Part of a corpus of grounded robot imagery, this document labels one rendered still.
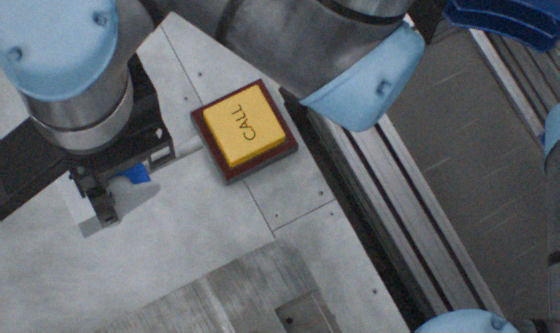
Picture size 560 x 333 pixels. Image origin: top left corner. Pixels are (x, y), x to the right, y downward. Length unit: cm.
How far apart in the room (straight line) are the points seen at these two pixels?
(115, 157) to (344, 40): 25
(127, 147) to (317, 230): 33
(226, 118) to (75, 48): 49
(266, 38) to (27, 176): 24
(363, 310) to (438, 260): 62
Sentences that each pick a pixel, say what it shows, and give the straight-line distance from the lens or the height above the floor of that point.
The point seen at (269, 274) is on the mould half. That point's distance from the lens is 105.
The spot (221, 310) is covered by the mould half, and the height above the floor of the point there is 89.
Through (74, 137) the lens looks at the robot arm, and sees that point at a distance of 78.
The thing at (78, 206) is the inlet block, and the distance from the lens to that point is 100.
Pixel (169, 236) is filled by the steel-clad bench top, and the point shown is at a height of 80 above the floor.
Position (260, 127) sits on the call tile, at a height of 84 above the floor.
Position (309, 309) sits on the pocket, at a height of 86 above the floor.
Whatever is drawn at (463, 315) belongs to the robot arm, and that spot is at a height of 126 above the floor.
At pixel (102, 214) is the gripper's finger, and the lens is 91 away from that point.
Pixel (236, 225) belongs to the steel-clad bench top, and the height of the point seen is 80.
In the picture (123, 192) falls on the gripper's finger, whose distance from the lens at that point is 95.
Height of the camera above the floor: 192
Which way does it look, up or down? 73 degrees down
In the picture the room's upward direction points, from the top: 7 degrees clockwise
